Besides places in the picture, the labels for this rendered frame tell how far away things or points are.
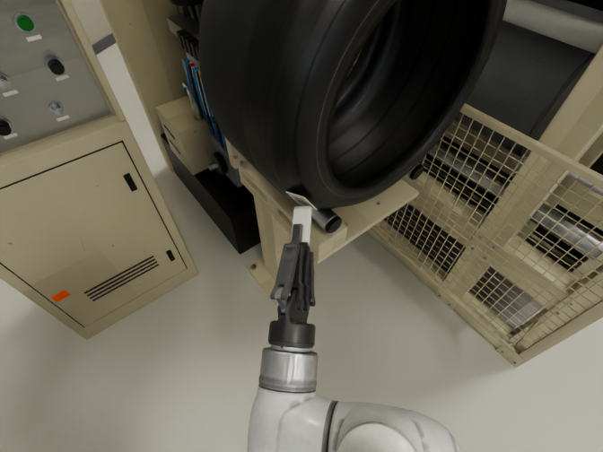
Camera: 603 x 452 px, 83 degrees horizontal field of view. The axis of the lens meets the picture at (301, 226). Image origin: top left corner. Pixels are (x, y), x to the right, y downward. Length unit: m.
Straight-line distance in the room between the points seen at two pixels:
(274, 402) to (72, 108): 0.94
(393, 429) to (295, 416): 0.13
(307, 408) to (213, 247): 1.43
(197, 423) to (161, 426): 0.14
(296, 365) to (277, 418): 0.07
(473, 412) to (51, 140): 1.72
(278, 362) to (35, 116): 0.92
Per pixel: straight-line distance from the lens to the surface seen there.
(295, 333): 0.54
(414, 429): 0.51
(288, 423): 0.54
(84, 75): 1.15
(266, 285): 1.69
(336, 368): 1.56
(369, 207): 0.94
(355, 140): 0.95
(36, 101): 1.16
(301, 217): 0.60
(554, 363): 1.89
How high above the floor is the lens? 1.49
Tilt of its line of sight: 52 degrees down
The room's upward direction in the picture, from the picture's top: straight up
